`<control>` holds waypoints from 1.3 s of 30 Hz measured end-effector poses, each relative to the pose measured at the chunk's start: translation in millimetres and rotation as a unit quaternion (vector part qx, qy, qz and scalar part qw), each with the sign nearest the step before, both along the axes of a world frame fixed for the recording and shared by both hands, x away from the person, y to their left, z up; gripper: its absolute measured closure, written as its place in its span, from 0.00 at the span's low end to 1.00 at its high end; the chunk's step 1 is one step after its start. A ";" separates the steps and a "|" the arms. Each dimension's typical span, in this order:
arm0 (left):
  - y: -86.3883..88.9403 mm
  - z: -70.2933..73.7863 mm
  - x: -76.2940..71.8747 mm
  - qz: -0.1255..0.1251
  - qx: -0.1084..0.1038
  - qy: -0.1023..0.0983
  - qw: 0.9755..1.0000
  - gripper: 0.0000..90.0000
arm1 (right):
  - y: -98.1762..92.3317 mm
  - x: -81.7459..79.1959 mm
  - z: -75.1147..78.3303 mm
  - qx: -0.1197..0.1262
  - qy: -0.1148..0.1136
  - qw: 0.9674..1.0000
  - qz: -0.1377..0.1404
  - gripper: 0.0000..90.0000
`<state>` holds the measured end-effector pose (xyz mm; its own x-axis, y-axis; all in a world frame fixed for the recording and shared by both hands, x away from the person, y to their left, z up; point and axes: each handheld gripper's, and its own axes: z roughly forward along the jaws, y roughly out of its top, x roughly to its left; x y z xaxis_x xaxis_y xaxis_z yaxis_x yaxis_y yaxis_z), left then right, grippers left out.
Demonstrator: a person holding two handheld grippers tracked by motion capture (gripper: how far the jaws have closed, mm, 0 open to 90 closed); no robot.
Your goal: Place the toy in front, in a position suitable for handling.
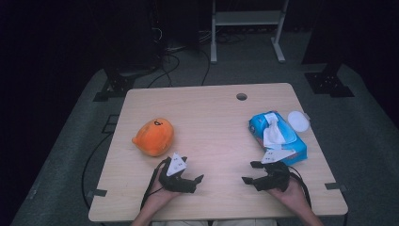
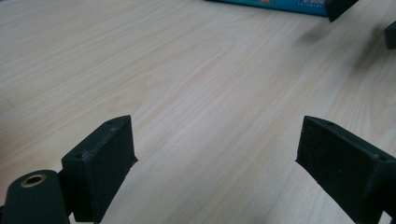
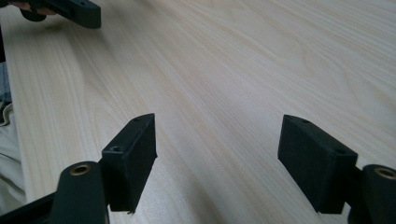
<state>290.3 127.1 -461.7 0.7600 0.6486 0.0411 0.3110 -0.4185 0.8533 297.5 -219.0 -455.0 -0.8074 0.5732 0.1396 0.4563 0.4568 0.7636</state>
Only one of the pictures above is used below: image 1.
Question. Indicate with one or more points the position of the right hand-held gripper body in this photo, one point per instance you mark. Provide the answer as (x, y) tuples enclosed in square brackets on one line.
[(273, 179)]

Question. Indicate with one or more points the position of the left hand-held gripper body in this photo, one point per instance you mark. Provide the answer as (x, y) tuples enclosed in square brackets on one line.
[(175, 183)]

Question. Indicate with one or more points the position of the white wet wipe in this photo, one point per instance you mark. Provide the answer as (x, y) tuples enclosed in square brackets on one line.
[(273, 135)]

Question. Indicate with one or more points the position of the orange plush toy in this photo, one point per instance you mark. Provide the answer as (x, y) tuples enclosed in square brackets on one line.
[(155, 138)]

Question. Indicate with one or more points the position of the blue wet wipe pack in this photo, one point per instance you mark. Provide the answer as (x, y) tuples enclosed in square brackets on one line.
[(291, 138)]

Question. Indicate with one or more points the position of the person's left hand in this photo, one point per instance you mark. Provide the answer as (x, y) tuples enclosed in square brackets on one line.
[(161, 196)]

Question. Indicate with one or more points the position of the person's right hand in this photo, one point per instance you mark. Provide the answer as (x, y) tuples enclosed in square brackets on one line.
[(291, 194)]

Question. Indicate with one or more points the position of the white oval pack lid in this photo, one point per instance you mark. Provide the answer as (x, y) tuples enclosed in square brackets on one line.
[(298, 121)]

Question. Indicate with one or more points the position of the grey tape strip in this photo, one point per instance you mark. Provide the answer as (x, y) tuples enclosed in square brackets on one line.
[(99, 192), (334, 185)]

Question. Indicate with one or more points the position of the black stand base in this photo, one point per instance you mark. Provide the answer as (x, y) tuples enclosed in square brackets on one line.
[(326, 83), (117, 85)]

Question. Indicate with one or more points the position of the black cabinet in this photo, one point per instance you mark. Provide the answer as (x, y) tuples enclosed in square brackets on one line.
[(135, 37)]

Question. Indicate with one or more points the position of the white metal stand frame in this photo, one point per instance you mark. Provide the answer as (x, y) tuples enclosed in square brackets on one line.
[(247, 18)]

